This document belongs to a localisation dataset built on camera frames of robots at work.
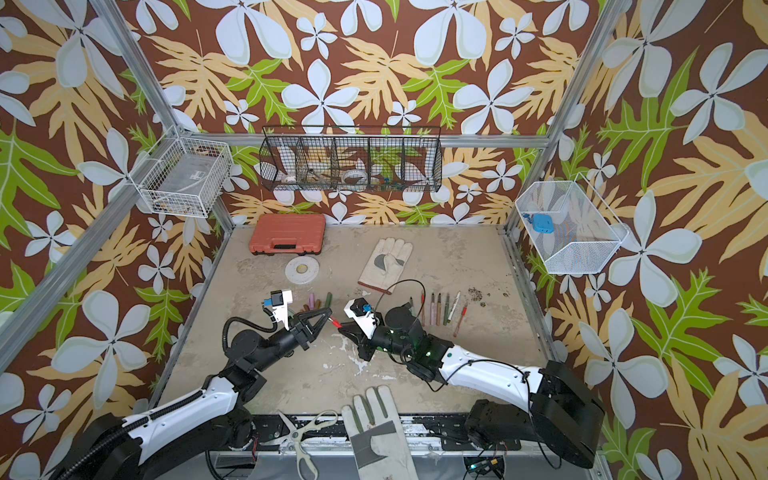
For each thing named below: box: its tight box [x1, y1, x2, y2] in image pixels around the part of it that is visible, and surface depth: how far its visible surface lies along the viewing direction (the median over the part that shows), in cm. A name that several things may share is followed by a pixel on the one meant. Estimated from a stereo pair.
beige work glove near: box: [341, 385, 419, 480], surface depth 75 cm
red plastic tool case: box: [249, 213, 326, 255], surface depth 116 cm
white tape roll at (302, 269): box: [284, 256, 320, 285], surface depth 110 cm
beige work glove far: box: [358, 237, 413, 295], surface depth 110 cm
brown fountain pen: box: [436, 293, 443, 326], surface depth 98 cm
